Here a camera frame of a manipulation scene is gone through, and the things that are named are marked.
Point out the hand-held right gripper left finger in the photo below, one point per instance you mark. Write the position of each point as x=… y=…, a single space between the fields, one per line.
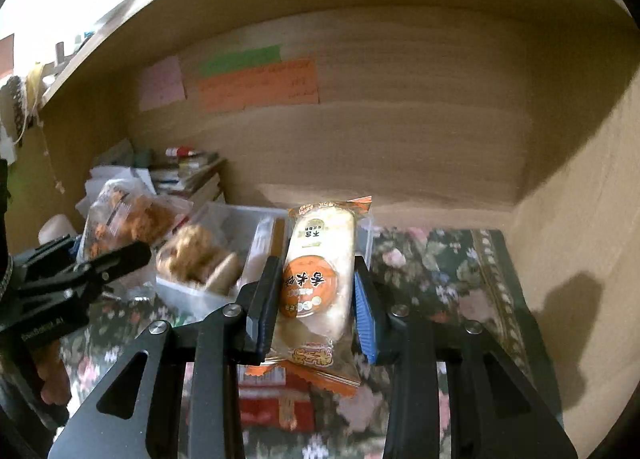
x=262 y=309

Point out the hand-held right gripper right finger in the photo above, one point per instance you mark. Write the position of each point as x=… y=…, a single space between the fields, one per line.
x=365 y=319

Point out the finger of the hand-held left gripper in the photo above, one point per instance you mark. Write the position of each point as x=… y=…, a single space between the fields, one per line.
x=47 y=251
x=117 y=261

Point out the clear fried snack packet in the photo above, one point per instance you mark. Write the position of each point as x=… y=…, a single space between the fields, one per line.
x=130 y=214

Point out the orange rice cracker packet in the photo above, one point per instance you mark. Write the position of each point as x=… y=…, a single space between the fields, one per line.
x=315 y=279

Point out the clear plastic container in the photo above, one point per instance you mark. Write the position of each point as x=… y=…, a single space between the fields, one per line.
x=235 y=215

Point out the person's left hand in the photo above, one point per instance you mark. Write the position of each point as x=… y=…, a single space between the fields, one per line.
x=52 y=374

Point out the white paper roll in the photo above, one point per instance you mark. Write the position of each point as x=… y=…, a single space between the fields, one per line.
x=56 y=229

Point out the clear cookie packet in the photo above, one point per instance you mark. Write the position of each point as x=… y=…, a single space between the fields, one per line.
x=195 y=251

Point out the red snack packet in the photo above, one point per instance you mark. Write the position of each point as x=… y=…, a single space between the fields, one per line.
x=280 y=404

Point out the floral tablecloth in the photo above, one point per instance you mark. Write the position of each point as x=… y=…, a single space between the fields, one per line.
x=450 y=264

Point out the white papers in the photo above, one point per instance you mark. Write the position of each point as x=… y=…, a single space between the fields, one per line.
x=117 y=159

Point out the stack of books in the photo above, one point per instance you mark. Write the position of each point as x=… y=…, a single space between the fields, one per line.
x=190 y=179

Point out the white tag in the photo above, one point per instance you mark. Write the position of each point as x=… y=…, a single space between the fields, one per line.
x=7 y=145

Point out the red white marker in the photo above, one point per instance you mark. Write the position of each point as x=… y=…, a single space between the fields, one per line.
x=181 y=151

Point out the patterned headband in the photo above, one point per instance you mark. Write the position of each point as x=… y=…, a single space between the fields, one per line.
x=15 y=101

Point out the yellow hair band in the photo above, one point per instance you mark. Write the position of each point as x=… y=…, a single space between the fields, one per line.
x=35 y=84

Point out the pink sticky note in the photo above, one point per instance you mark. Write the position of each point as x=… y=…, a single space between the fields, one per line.
x=162 y=84

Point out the orange sticky note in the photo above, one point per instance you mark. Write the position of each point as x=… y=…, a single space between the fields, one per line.
x=260 y=89

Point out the green sticky note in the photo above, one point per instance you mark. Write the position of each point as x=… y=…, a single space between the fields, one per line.
x=240 y=60

